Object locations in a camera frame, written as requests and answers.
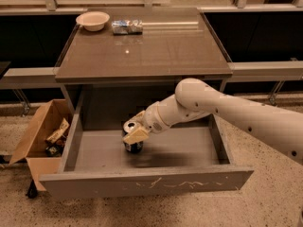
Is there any blue pepsi can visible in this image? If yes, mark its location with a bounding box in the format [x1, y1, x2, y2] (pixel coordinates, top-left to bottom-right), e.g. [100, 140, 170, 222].
[122, 121, 143, 153]

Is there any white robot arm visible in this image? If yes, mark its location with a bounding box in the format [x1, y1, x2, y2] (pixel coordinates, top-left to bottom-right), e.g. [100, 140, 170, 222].
[157, 79, 303, 164]

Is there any grey cabinet with glass top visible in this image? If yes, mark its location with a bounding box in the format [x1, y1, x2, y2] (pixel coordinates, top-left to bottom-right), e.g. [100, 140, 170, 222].
[60, 7, 227, 109]

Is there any open grey drawer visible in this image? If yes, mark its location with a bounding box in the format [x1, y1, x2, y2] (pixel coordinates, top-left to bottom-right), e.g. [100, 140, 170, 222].
[40, 86, 253, 199]

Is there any silver blue snack bag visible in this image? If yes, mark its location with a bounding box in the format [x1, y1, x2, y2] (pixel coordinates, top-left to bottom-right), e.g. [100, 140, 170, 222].
[112, 20, 143, 35]

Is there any snack packet in box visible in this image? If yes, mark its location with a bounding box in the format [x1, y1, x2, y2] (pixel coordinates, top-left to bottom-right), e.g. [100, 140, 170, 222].
[45, 118, 69, 144]

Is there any white paper bowl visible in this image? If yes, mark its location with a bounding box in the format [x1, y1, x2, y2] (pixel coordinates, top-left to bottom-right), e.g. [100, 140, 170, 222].
[76, 11, 110, 32]

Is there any brown cardboard box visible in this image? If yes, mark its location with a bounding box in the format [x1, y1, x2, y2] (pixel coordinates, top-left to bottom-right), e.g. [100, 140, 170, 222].
[9, 99, 73, 191]

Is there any grey wall ledge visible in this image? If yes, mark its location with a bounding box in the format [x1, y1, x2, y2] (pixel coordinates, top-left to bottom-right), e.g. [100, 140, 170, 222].
[0, 61, 303, 91]

